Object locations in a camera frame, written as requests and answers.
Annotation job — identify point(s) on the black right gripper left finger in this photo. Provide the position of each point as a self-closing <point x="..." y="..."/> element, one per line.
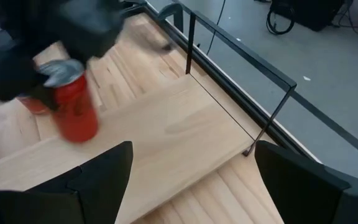
<point x="73" y="199"/>

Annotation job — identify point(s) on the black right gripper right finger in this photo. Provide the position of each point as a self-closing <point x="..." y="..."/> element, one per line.
<point x="306" y="193"/>

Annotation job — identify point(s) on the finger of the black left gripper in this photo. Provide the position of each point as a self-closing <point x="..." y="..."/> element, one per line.
<point x="11" y="77"/>

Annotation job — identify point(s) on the red cola can black script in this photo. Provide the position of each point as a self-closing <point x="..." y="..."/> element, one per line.
<point x="76" y="115"/>

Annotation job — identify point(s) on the black equipment case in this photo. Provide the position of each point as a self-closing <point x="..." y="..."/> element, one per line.
<point x="309" y="12"/>

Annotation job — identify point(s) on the black frame bracket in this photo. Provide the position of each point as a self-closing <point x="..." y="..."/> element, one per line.
<point x="174" y="9"/>

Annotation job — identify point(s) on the wooden shelf black metal frame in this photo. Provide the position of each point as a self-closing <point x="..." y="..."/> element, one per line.
<point x="182" y="124"/>

